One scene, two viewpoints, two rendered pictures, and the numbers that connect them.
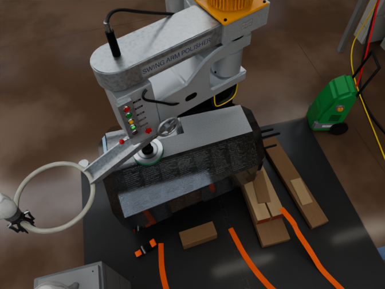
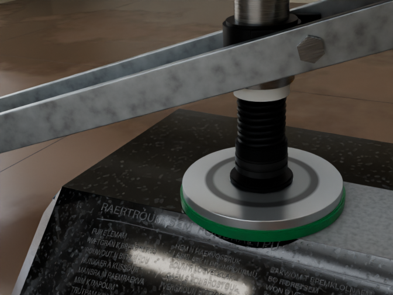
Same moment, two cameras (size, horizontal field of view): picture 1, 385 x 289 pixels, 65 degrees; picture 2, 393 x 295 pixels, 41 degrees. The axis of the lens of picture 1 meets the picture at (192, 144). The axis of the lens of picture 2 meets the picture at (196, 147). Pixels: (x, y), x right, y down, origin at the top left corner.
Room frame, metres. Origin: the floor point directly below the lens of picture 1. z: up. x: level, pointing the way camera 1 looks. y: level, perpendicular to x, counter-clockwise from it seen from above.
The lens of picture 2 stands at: (0.62, -0.02, 1.21)
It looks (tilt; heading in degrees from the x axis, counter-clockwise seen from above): 25 degrees down; 41
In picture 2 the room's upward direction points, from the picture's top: 3 degrees counter-clockwise
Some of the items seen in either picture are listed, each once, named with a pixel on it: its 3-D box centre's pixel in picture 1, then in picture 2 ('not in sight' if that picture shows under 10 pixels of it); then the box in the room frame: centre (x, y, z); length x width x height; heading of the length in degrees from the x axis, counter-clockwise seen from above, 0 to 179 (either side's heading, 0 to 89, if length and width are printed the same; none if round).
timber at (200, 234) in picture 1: (198, 235); not in sight; (0.75, 0.02, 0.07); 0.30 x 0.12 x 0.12; 104
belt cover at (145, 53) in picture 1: (181, 39); not in sight; (1.32, 0.01, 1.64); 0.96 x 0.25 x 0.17; 120
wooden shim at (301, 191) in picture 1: (301, 191); not in sight; (1.07, -0.94, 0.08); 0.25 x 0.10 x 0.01; 11
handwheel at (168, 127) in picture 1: (164, 122); not in sight; (1.10, 0.15, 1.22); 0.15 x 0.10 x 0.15; 120
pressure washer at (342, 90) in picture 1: (338, 94); not in sight; (1.87, -1.42, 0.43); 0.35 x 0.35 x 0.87; 84
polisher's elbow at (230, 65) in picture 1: (226, 55); not in sight; (1.47, -0.26, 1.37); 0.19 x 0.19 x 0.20
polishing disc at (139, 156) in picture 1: (147, 150); (261, 181); (1.15, 0.32, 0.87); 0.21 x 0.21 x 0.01
